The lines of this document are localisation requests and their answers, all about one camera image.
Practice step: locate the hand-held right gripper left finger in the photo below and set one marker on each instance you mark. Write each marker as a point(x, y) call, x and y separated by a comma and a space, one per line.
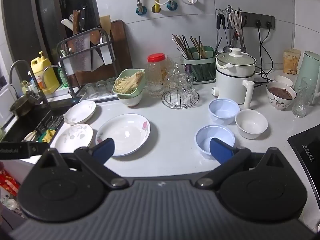
point(103, 150)

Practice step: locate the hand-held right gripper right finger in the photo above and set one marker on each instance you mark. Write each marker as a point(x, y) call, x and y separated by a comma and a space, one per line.
point(221, 151)

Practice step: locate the light blue plastic bowl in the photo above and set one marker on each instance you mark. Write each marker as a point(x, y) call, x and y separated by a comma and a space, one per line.
point(206, 136)
point(223, 110)

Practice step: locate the large floral white plate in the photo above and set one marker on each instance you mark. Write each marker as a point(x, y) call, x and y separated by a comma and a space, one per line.
point(125, 132)

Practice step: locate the small floral white plate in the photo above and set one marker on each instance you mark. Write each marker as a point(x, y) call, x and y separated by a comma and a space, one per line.
point(80, 112)
point(72, 137)

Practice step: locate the black kitchen sink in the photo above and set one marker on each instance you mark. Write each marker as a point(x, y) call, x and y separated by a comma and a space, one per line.
point(25, 127)

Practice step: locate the red printed bag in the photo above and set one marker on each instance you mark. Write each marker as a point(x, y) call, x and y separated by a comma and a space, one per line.
point(8, 182)

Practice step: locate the plain white ceramic bowl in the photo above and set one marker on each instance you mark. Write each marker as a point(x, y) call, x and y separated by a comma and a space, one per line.
point(251, 123)

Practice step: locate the dark metal pot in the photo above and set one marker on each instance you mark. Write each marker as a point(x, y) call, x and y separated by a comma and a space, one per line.
point(22, 105)

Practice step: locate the white bowl with brown base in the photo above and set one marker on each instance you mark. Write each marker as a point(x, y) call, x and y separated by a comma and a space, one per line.
point(130, 101)

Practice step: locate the green plastic colander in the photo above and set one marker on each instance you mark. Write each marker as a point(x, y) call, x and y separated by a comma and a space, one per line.
point(118, 91)

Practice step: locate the upturned drinking glass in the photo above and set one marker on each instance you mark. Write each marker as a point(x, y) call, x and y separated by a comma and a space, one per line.
point(89, 90)
point(101, 88)
point(110, 85)

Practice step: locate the tall arched steel faucet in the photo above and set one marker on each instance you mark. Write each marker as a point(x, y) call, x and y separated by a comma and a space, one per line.
point(41, 92)

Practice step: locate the white electric cooking pot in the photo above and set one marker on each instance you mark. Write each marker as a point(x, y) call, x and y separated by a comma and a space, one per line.
point(232, 85)

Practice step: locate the short arched steel faucet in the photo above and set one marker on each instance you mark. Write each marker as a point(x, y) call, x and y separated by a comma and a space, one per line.
point(71, 90)

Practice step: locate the pale noodles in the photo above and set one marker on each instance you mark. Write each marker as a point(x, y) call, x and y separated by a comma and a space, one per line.
point(127, 85)

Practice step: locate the floral bowl with brown food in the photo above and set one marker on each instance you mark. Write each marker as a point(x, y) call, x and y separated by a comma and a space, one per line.
point(277, 102)

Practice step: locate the yellow detergent bottle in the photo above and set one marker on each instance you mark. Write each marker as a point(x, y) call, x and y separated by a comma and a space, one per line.
point(43, 75)

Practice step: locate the green chopstick holder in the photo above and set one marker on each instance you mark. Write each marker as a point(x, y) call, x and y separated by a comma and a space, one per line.
point(200, 72)

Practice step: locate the small green bottle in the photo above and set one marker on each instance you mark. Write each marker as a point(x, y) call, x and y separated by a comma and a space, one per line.
point(63, 78)

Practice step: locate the cluster of glass cups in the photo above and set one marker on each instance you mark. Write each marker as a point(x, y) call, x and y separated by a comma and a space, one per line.
point(178, 80)

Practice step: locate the black induction cooktop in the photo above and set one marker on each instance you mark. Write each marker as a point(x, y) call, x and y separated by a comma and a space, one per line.
point(307, 155)

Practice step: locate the clear jar with red lid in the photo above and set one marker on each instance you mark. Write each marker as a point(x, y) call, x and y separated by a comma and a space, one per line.
point(156, 80)

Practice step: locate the white plastic cutting board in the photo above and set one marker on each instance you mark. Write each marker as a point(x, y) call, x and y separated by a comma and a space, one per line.
point(77, 65)

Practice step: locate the tall textured glass tumbler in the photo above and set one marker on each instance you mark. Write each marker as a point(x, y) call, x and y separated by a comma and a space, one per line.
point(301, 102)

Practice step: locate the small white rimmed bowl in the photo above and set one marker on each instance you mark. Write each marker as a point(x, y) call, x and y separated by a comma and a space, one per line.
point(282, 78)

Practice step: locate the dark wooden cutting board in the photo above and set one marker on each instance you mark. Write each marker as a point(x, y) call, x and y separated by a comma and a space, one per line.
point(120, 45)

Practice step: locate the patterned steel cleaver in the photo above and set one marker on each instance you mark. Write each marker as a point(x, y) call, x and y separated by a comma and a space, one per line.
point(81, 45)

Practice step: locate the bundle of chopsticks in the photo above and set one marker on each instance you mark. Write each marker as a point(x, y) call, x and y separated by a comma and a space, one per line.
point(180, 45)

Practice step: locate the yellow paper box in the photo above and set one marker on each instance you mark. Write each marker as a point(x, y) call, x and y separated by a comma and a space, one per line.
point(292, 62)

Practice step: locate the black metal knife rack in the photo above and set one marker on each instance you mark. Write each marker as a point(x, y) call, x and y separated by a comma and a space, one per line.
point(80, 35)

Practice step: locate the mint green electric kettle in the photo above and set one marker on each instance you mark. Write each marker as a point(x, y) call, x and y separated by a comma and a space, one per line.
point(311, 67)

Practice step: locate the white ceramic knife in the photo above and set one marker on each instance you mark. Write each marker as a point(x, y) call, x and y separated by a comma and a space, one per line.
point(67, 23)

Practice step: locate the hanging utensil stand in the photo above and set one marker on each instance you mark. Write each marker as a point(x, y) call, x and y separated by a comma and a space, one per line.
point(228, 7)

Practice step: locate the black wall socket strip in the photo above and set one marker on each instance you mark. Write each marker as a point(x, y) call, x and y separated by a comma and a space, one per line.
point(250, 20)

